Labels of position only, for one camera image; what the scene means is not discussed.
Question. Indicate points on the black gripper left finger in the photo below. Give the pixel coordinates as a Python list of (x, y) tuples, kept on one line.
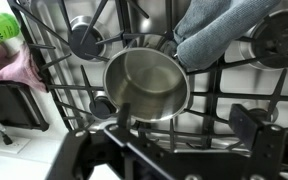
[(124, 115)]

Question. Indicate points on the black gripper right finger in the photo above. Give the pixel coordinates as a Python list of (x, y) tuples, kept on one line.
[(245, 126)]

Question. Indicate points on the stainless steel pot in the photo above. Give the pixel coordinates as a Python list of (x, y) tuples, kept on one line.
[(147, 80)]

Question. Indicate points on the grey cloth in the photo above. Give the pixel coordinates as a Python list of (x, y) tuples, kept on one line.
[(210, 33)]

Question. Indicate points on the pink cloth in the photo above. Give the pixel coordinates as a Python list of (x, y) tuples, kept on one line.
[(10, 68)]

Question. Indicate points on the small round gas burner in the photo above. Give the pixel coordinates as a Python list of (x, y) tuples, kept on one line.
[(100, 108), (260, 115)]

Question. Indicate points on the stainless steel gas stove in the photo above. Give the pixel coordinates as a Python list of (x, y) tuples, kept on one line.
[(244, 83)]

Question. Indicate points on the black cast iron stove grate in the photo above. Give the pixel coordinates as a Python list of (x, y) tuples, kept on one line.
[(214, 96)]

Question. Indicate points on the large round gas burner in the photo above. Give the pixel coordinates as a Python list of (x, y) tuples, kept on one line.
[(84, 40), (277, 36)]

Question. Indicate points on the black portable cooktop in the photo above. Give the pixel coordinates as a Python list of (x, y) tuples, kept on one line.
[(7, 103)]

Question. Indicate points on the white wall outlet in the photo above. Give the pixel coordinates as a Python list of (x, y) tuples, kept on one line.
[(12, 145)]

